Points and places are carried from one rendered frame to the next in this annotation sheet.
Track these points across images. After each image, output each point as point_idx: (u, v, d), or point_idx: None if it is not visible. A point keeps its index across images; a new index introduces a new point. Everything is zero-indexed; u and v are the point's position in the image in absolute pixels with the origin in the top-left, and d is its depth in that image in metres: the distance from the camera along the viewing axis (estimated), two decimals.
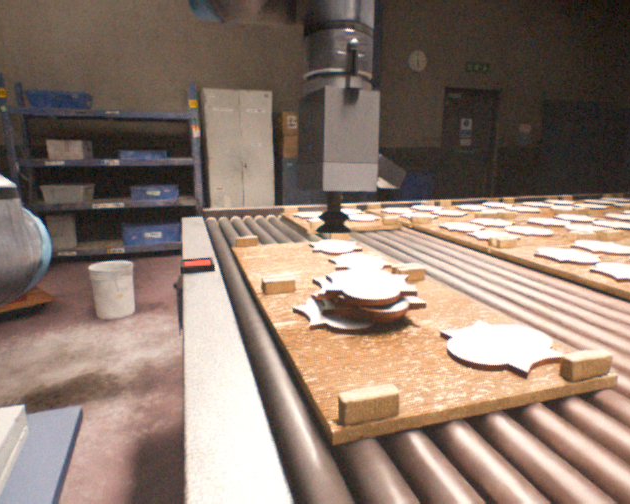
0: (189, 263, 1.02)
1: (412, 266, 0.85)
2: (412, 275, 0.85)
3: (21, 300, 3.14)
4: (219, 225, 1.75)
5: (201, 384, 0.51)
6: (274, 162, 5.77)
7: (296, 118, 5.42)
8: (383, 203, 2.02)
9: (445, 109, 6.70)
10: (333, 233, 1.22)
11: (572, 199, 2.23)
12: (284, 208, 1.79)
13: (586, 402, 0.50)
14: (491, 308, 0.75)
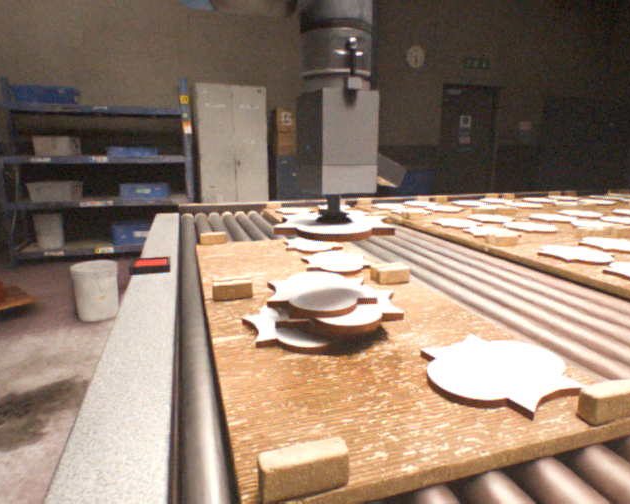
0: (141, 262, 0.89)
1: (394, 267, 0.72)
2: (394, 277, 0.72)
3: (0, 302, 3.01)
4: (195, 222, 1.62)
5: (95, 425, 0.38)
6: (269, 159, 5.64)
7: (291, 114, 5.29)
8: (374, 199, 1.88)
9: (443, 106, 6.57)
10: None
11: (576, 195, 2.10)
12: (266, 204, 1.66)
13: (613, 451, 0.37)
14: (487, 317, 0.62)
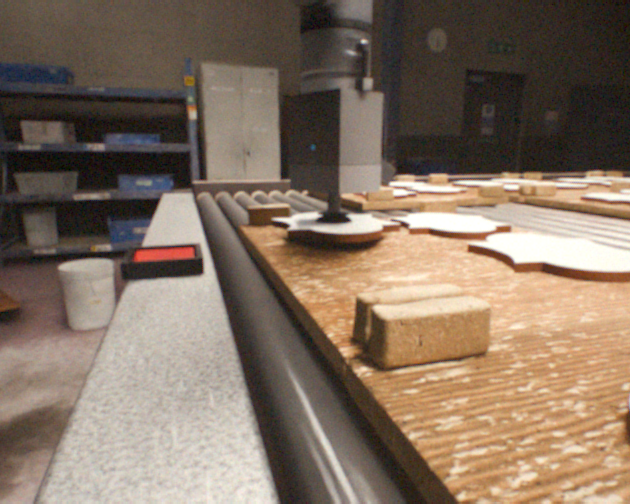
0: (146, 254, 0.45)
1: None
2: None
3: None
4: (217, 204, 1.18)
5: None
6: (280, 150, 5.20)
7: None
8: (446, 177, 1.45)
9: (466, 94, 6.13)
10: (428, 202, 0.66)
11: None
12: None
13: None
14: None
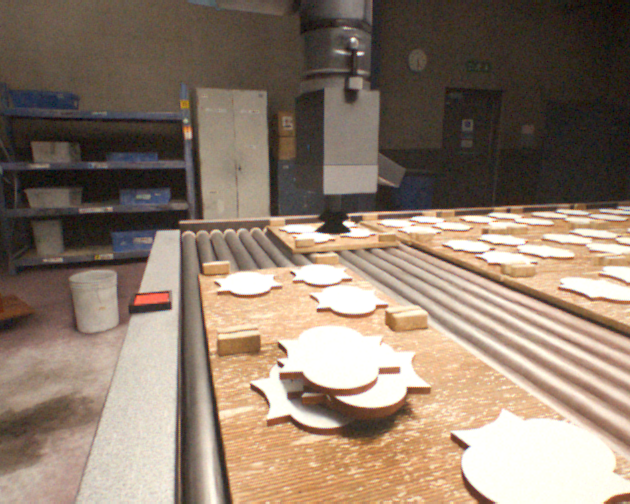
0: (141, 298, 0.84)
1: (411, 311, 0.68)
2: (411, 323, 0.67)
3: None
4: (197, 240, 1.58)
5: None
6: (270, 164, 5.59)
7: (292, 119, 5.24)
8: (380, 214, 1.84)
9: (446, 109, 6.52)
10: (319, 257, 1.05)
11: (585, 208, 2.05)
12: (269, 221, 1.61)
13: None
14: (514, 374, 0.57)
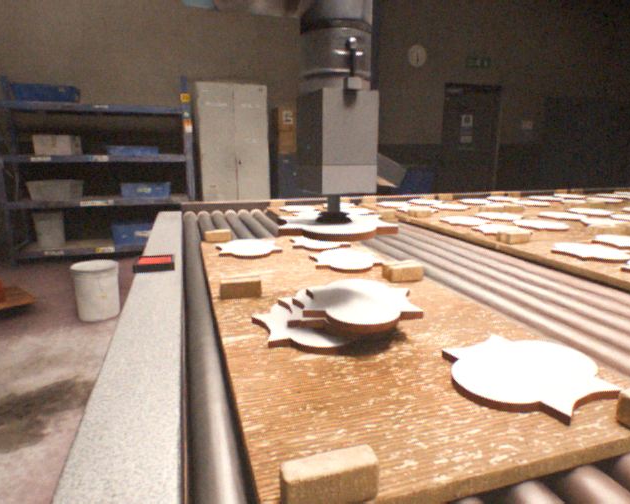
0: (145, 260, 0.86)
1: (407, 264, 0.70)
2: (407, 275, 0.69)
3: (0, 301, 2.99)
4: (198, 220, 1.60)
5: (101, 430, 0.36)
6: (270, 159, 5.61)
7: (292, 113, 5.26)
8: (379, 197, 1.86)
9: (445, 105, 6.54)
10: None
11: (582, 193, 2.07)
12: (270, 202, 1.64)
13: None
14: (505, 316, 0.60)
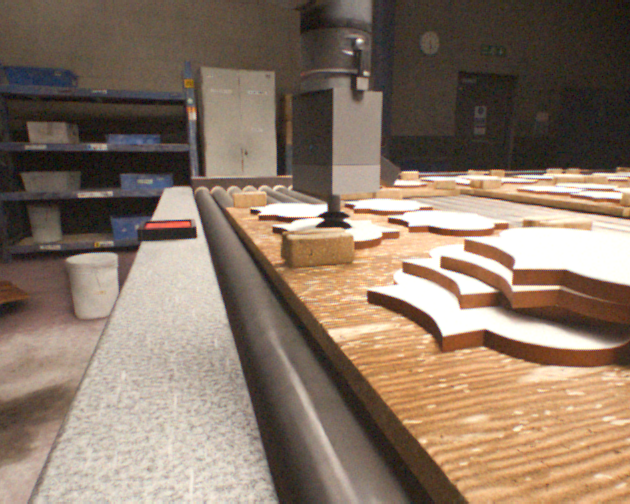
0: (154, 225, 0.61)
1: (568, 218, 0.45)
2: None
3: None
4: (212, 197, 1.35)
5: None
6: (277, 150, 5.36)
7: None
8: (419, 174, 1.61)
9: (458, 95, 6.29)
10: (378, 191, 0.82)
11: None
12: None
13: None
14: None
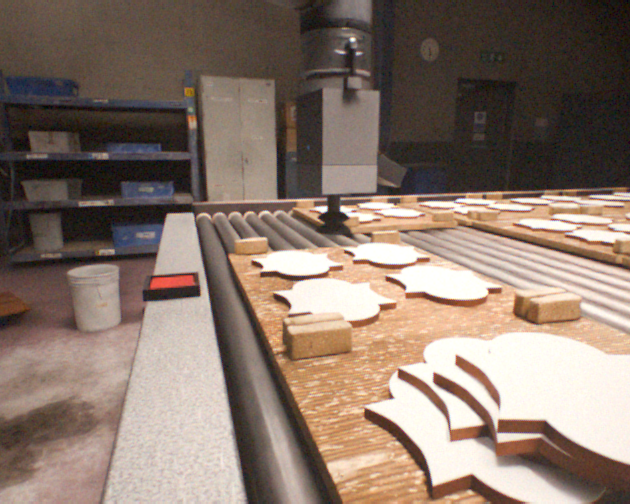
0: (159, 281, 0.63)
1: (558, 295, 0.47)
2: (560, 312, 0.46)
3: None
4: (214, 223, 1.37)
5: None
6: (277, 157, 5.38)
7: None
8: (418, 197, 1.63)
9: (458, 101, 6.31)
10: (377, 234, 0.84)
11: None
12: (296, 202, 1.40)
13: None
14: None
